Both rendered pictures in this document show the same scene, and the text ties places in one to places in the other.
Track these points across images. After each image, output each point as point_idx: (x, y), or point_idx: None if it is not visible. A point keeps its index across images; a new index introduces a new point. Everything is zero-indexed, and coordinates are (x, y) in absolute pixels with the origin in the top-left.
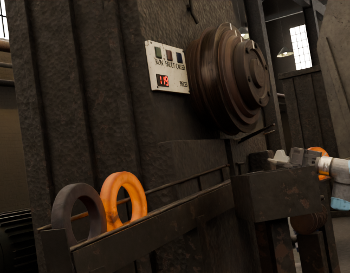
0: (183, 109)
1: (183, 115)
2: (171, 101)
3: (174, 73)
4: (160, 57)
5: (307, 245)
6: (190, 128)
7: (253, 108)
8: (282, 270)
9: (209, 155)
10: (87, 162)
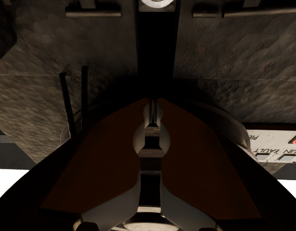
0: (257, 108)
1: (263, 101)
2: (287, 116)
3: (262, 145)
4: (287, 155)
5: None
6: (253, 84)
7: (149, 178)
8: None
9: (287, 46)
10: None
